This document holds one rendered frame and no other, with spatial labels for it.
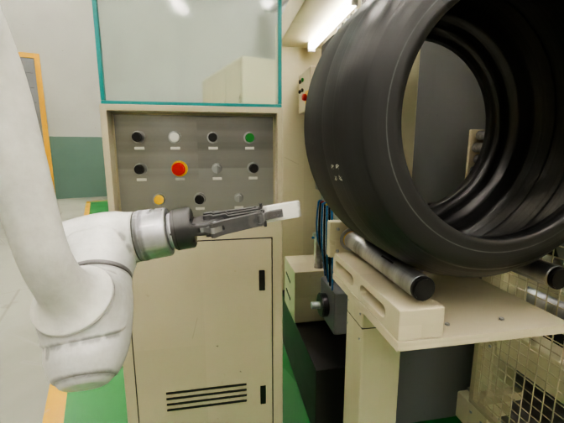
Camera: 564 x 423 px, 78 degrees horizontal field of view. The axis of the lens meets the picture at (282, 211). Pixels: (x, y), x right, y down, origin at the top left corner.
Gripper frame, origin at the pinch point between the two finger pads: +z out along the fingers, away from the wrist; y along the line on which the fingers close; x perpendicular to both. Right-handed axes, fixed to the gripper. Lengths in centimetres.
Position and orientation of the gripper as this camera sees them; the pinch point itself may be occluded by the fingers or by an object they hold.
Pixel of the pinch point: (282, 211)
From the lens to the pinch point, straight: 65.9
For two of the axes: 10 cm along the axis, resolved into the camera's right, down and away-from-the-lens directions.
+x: 1.4, 9.7, 2.0
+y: -1.8, -1.7, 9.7
